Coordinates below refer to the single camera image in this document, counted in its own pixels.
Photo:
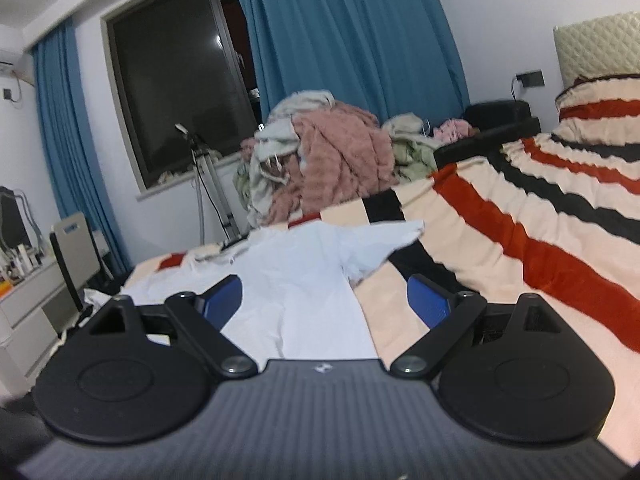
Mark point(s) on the white t-shirt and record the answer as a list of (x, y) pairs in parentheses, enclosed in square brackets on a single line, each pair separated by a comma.
[(305, 280)]

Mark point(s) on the orange box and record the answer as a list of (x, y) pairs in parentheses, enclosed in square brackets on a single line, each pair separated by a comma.
[(4, 291)]

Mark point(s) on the group of cosmetic bottles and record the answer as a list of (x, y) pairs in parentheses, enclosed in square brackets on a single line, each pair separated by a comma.
[(25, 260)]

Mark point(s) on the white air conditioner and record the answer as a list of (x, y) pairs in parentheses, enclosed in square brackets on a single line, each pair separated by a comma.
[(10, 64)]

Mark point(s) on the dark framed window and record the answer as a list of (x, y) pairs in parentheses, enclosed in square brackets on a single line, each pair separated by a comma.
[(175, 85)]

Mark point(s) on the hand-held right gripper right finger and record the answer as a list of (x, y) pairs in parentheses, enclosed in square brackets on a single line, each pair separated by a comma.
[(430, 306)]

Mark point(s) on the beige cloth on sill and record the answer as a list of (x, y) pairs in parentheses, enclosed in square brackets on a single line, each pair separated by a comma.
[(166, 176)]

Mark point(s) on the light grey hoodie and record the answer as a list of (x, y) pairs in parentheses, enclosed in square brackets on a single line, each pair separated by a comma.
[(295, 105)]

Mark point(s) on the black armchair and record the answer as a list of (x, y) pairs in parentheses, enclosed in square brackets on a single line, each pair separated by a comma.
[(495, 112)]

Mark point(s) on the pink cloth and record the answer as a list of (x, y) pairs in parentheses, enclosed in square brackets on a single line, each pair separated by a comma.
[(452, 130)]

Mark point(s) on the striped fleece blanket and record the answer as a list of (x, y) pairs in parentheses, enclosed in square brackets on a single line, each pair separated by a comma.
[(500, 280)]

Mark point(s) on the white dressing table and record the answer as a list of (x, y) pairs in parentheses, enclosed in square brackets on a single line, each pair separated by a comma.
[(30, 310)]

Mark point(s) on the blue curtain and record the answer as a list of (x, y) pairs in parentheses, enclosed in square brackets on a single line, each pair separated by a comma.
[(65, 135), (350, 35)]

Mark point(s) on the pile of clothes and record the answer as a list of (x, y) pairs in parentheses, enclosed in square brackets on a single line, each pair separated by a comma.
[(415, 160)]

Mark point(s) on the wavy framed mirror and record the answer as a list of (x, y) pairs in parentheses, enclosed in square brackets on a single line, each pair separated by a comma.
[(11, 220)]

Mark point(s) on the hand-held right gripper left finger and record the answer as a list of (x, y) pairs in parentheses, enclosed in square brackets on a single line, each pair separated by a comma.
[(225, 299)]

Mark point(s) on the black wall charger plug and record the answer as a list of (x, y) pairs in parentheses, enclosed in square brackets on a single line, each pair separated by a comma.
[(530, 79)]

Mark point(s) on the pink fluffy blanket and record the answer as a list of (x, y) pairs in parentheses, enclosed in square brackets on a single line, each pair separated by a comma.
[(335, 160)]

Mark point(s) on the cream quilted pillow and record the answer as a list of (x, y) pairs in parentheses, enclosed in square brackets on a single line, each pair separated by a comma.
[(595, 50)]

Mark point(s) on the garment steamer on pole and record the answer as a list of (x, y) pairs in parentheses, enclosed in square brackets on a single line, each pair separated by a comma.
[(215, 190)]

